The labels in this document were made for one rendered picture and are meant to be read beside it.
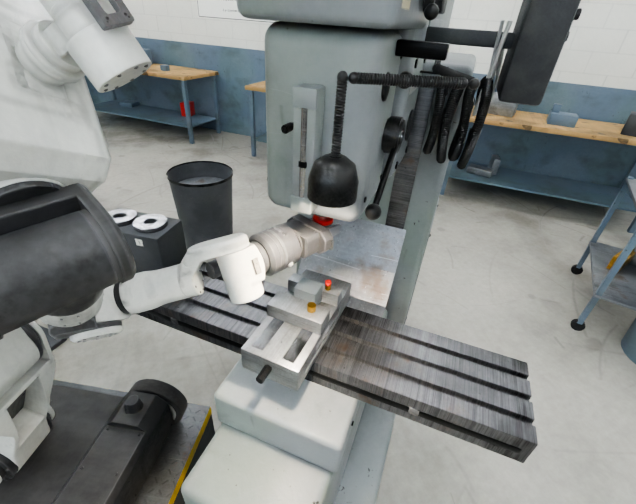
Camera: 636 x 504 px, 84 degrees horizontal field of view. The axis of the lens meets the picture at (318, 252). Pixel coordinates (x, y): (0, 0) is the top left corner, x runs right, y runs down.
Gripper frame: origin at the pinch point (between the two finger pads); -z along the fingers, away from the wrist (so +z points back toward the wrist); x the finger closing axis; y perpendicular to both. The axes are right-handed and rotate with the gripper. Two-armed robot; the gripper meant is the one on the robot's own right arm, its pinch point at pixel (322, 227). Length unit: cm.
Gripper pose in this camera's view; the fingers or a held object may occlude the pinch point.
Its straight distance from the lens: 79.9
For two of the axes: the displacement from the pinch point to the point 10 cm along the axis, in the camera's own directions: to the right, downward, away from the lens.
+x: -7.3, -4.2, 5.4
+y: -0.7, 8.3, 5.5
